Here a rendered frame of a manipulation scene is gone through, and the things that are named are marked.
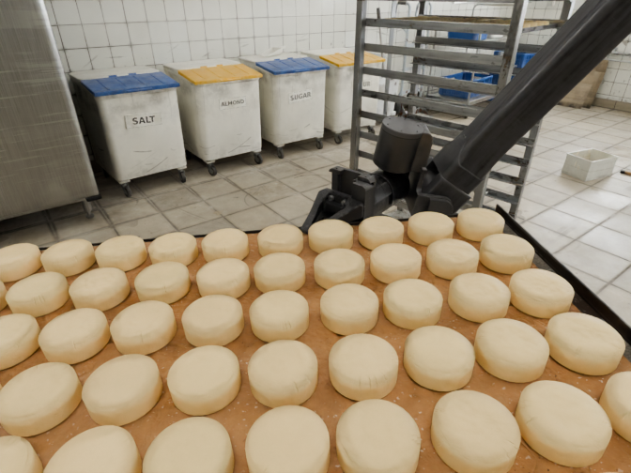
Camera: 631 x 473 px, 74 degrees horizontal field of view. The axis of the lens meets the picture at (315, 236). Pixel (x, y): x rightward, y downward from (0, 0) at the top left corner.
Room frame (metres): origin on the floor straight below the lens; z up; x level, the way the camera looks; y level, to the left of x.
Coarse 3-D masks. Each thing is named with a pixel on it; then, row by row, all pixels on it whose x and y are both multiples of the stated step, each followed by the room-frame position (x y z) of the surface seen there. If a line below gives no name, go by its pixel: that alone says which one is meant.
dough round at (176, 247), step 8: (160, 240) 0.39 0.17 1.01; (168, 240) 0.39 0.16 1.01; (176, 240) 0.39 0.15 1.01; (184, 240) 0.39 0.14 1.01; (192, 240) 0.39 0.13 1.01; (152, 248) 0.38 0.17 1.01; (160, 248) 0.38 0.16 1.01; (168, 248) 0.37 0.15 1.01; (176, 248) 0.37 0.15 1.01; (184, 248) 0.37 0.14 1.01; (192, 248) 0.38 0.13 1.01; (152, 256) 0.37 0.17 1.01; (160, 256) 0.36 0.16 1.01; (168, 256) 0.36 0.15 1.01; (176, 256) 0.36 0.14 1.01; (184, 256) 0.37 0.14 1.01; (192, 256) 0.38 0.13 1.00; (152, 264) 0.37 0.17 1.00; (184, 264) 0.37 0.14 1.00
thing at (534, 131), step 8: (568, 8) 1.75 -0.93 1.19; (560, 16) 1.76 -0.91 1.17; (568, 16) 1.74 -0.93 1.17; (536, 128) 1.74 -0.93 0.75; (536, 136) 1.74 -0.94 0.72; (528, 152) 1.75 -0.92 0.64; (520, 168) 1.76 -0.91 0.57; (528, 168) 1.75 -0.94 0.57; (520, 176) 1.75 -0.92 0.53; (520, 192) 1.74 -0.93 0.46; (520, 200) 1.76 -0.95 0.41; (512, 208) 1.75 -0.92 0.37
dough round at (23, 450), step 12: (0, 444) 0.15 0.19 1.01; (12, 444) 0.15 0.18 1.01; (24, 444) 0.15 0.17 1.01; (0, 456) 0.15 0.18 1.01; (12, 456) 0.15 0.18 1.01; (24, 456) 0.15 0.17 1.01; (36, 456) 0.15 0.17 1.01; (0, 468) 0.14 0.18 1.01; (12, 468) 0.14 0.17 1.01; (24, 468) 0.14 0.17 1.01; (36, 468) 0.14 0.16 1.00
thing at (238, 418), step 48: (192, 288) 0.33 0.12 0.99; (384, 288) 0.32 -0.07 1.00; (240, 336) 0.26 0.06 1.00; (336, 336) 0.26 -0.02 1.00; (384, 336) 0.26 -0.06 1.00; (480, 384) 0.21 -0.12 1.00; (528, 384) 0.20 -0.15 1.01; (576, 384) 0.20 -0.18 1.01; (0, 432) 0.18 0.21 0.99; (48, 432) 0.18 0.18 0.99; (144, 432) 0.17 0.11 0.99; (240, 432) 0.17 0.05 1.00
